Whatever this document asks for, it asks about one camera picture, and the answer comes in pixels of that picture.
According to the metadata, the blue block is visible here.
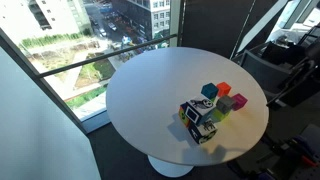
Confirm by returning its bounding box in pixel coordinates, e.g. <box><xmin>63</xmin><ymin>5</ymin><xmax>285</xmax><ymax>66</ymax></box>
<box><xmin>200</xmin><ymin>82</ymin><xmax>220</xmax><ymax>100</ymax></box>

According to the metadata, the orange block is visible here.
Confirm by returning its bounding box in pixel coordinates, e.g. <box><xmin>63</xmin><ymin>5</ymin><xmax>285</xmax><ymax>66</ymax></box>
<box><xmin>215</xmin><ymin>81</ymin><xmax>232</xmax><ymax>98</ymax></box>

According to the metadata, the lime yellow-green block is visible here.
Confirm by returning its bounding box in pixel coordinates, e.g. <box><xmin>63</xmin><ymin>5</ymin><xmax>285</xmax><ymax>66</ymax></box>
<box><xmin>211</xmin><ymin>108</ymin><xmax>232</xmax><ymax>123</ymax></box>

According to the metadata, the grey block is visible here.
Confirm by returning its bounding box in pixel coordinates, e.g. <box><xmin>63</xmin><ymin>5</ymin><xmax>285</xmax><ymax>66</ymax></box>
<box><xmin>215</xmin><ymin>95</ymin><xmax>236</xmax><ymax>115</ymax></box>

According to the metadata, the magenta block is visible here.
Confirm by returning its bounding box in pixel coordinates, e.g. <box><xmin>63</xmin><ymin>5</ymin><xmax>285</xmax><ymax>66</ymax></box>
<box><xmin>231</xmin><ymin>93</ymin><xmax>249</xmax><ymax>112</ymax></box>

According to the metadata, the multicoloured patterned cube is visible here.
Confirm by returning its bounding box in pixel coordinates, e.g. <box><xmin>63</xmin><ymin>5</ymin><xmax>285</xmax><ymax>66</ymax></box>
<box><xmin>178</xmin><ymin>102</ymin><xmax>192</xmax><ymax>129</ymax></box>

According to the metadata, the white blue patterned cube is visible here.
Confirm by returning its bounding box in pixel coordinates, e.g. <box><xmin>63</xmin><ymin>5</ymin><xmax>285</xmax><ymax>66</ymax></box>
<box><xmin>184</xmin><ymin>94</ymin><xmax>217</xmax><ymax>127</ymax></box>

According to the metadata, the black white patterned cube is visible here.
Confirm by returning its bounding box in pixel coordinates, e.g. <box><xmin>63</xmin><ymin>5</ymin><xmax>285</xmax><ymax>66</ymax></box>
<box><xmin>187</xmin><ymin>119</ymin><xmax>219</xmax><ymax>145</ymax></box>

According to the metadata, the dark window handrail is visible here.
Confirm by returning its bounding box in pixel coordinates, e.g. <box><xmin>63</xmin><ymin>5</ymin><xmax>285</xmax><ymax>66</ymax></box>
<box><xmin>34</xmin><ymin>33</ymin><xmax>179</xmax><ymax>80</ymax></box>

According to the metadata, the dark blind panel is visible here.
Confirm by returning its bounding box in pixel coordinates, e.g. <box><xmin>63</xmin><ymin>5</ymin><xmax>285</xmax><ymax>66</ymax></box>
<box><xmin>181</xmin><ymin>0</ymin><xmax>279</xmax><ymax>60</ymax></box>

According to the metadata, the black office chair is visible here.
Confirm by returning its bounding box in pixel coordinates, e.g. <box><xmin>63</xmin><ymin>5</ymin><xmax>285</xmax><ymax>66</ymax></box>
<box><xmin>238</xmin><ymin>41</ymin><xmax>301</xmax><ymax>101</ymax></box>

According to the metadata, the black equipment pile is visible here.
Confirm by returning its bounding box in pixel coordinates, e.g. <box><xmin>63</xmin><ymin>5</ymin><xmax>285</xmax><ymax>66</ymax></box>
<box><xmin>229</xmin><ymin>123</ymin><xmax>320</xmax><ymax>180</ymax></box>

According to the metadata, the dark computer monitor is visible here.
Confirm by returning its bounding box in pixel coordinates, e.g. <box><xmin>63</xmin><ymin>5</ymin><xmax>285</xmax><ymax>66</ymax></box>
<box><xmin>297</xmin><ymin>25</ymin><xmax>320</xmax><ymax>49</ymax></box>

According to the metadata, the white table pedestal base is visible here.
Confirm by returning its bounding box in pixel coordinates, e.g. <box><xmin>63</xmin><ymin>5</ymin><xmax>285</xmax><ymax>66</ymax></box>
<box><xmin>147</xmin><ymin>155</ymin><xmax>195</xmax><ymax>179</ymax></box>

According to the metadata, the orange tool handle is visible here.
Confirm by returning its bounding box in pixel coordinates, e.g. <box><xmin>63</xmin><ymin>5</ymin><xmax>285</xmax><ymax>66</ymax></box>
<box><xmin>300</xmin><ymin>155</ymin><xmax>319</xmax><ymax>168</ymax></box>

